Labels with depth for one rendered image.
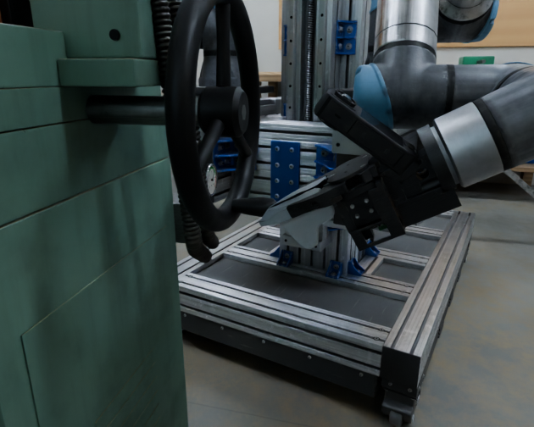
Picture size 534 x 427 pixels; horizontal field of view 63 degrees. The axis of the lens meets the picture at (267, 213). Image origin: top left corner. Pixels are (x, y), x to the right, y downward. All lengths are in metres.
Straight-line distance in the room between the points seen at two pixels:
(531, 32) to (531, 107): 3.52
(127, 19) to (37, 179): 0.20
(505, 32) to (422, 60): 3.37
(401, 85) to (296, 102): 0.80
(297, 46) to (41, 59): 0.87
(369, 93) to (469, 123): 0.13
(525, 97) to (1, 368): 0.56
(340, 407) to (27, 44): 1.10
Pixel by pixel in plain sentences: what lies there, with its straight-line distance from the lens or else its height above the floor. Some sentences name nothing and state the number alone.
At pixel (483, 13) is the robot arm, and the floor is 0.97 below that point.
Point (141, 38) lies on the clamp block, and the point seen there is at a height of 0.89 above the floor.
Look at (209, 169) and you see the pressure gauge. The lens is 0.83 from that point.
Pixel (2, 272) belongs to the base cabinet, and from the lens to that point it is 0.51.
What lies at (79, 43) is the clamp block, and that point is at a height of 0.89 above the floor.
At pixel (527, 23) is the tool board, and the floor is 1.21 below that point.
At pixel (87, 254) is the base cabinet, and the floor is 0.63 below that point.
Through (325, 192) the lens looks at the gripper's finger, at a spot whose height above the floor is 0.74.
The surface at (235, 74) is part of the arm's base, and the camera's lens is 1.30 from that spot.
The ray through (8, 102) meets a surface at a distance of 0.51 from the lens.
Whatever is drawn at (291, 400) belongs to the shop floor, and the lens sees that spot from 1.30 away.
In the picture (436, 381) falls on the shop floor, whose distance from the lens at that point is 1.45.
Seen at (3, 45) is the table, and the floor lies 0.88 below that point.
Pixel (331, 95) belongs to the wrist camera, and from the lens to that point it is 0.45.
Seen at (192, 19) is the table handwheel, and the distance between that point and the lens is 0.44.
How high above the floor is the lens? 0.85
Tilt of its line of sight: 18 degrees down
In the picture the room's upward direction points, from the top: straight up
